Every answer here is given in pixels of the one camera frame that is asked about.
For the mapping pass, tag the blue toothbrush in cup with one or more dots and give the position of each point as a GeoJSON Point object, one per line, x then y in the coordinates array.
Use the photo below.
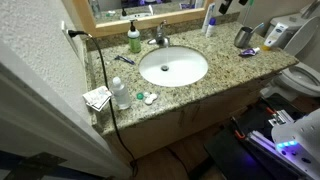
{"type": "Point", "coordinates": [261, 25]}

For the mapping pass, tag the wooden vanity cabinet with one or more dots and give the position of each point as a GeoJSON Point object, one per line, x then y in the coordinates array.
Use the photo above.
{"type": "Point", "coordinates": [177, 113]}

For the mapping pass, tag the white contact lens case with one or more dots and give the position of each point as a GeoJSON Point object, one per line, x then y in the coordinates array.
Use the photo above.
{"type": "Point", "coordinates": [150, 99]}

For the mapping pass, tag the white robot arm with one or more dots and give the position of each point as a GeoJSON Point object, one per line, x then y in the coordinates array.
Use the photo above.
{"type": "Point", "coordinates": [299, 143]}

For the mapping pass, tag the chrome faucet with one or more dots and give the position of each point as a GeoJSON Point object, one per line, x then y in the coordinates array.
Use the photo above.
{"type": "Point", "coordinates": [160, 39]}

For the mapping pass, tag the green handled brush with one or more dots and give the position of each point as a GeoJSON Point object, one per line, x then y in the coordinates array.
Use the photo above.
{"type": "Point", "coordinates": [247, 12]}

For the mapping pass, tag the wood framed mirror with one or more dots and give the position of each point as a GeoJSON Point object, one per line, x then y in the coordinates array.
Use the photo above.
{"type": "Point", "coordinates": [80, 10]}

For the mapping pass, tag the white tube upright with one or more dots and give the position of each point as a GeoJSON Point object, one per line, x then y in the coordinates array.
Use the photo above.
{"type": "Point", "coordinates": [208, 16]}

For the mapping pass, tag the white oval sink basin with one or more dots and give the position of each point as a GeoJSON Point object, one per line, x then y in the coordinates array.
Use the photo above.
{"type": "Point", "coordinates": [173, 66]}

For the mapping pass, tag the white door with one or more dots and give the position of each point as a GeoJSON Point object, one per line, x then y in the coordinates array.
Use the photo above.
{"type": "Point", "coordinates": [35, 119]}

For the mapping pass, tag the small white blue-capped bottle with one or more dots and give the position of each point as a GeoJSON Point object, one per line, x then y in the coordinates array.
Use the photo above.
{"type": "Point", "coordinates": [210, 28]}

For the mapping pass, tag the white wall outlet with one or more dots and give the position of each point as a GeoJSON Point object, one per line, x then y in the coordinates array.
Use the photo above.
{"type": "Point", "coordinates": [72, 43]}

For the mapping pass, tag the white toilet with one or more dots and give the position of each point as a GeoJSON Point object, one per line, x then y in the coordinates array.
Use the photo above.
{"type": "Point", "coordinates": [299, 79]}

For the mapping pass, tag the white paper packet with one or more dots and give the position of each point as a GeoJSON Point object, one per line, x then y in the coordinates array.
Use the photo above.
{"type": "Point", "coordinates": [97, 98]}

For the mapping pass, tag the clear plastic bottle white cap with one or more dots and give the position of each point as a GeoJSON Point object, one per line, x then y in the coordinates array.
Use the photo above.
{"type": "Point", "coordinates": [120, 93]}

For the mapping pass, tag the green hand soap bottle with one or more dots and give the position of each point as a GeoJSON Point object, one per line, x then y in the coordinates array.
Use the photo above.
{"type": "Point", "coordinates": [134, 38]}

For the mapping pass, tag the white yellow lotion tube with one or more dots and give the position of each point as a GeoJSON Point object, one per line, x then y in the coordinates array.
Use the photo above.
{"type": "Point", "coordinates": [274, 36]}

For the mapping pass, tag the purple toothpaste tube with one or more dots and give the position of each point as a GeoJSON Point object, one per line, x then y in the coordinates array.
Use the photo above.
{"type": "Point", "coordinates": [250, 52]}

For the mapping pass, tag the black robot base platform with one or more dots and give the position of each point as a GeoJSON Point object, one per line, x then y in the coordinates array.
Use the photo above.
{"type": "Point", "coordinates": [245, 150]}

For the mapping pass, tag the clear lens case cap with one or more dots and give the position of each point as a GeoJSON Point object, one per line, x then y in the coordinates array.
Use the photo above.
{"type": "Point", "coordinates": [146, 94]}

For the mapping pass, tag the green lens case cap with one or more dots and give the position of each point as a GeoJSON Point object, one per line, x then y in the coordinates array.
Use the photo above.
{"type": "Point", "coordinates": [140, 96]}

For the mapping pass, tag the grey metal cup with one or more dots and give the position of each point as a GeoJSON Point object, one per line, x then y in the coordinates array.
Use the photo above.
{"type": "Point", "coordinates": [243, 37]}

